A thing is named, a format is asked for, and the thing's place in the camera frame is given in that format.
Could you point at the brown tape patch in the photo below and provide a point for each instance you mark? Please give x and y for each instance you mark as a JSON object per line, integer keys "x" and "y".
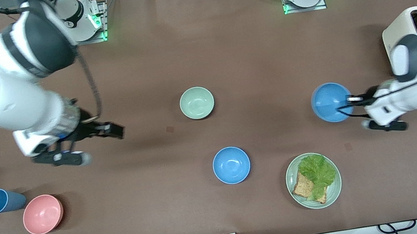
{"x": 170, "y": 129}

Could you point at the green lettuce leaf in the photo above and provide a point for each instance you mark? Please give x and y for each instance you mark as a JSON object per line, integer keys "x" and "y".
{"x": 317, "y": 171}

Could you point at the white toaster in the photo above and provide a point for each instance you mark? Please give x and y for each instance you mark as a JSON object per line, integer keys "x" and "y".
{"x": 398, "y": 26}

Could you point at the green bowl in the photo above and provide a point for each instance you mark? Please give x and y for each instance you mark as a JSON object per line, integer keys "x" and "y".
{"x": 197, "y": 103}

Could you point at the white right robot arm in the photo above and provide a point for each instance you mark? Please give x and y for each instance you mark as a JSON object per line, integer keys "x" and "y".
{"x": 19, "y": 102}

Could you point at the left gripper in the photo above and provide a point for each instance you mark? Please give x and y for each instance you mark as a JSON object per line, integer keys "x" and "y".
{"x": 369, "y": 97}

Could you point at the blue cup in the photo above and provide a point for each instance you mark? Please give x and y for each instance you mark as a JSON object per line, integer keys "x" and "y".
{"x": 3, "y": 200}

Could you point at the brown bread slice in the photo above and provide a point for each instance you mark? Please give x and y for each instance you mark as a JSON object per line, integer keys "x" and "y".
{"x": 301, "y": 188}

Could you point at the green plate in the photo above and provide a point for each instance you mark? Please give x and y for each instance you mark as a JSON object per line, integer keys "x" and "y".
{"x": 331, "y": 194}

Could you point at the blue bowl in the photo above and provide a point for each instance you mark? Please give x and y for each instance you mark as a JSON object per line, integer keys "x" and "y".
{"x": 231, "y": 165}
{"x": 326, "y": 101}

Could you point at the pink bowl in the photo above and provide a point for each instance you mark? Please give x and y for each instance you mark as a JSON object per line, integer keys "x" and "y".
{"x": 42, "y": 214}

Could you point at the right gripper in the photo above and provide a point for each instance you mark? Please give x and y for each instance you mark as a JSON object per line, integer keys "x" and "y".
{"x": 88, "y": 129}

